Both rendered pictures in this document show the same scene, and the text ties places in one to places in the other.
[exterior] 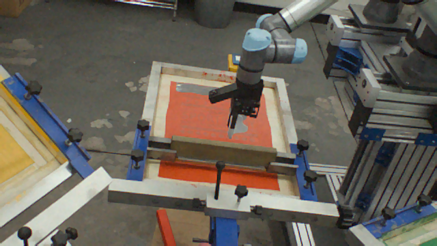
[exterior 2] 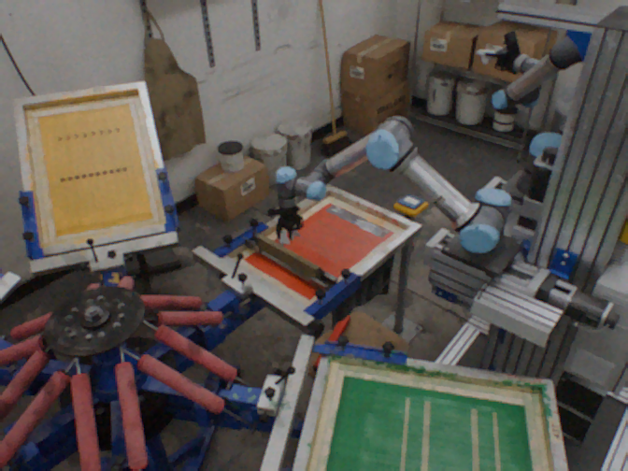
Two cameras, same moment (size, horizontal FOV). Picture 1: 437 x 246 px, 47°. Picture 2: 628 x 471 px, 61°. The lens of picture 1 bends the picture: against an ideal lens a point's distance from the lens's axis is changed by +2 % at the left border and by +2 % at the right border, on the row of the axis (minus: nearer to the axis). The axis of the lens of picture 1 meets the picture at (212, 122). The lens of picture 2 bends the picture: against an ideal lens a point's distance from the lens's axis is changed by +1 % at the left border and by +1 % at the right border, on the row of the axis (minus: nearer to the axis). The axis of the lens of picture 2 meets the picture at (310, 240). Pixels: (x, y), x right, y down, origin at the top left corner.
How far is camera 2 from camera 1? 157 cm
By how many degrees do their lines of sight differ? 40
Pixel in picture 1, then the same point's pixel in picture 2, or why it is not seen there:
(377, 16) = (521, 186)
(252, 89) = (289, 212)
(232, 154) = (290, 260)
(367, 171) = (492, 344)
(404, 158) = (517, 340)
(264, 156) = (308, 269)
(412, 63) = not seen: hidden behind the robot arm
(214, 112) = (333, 233)
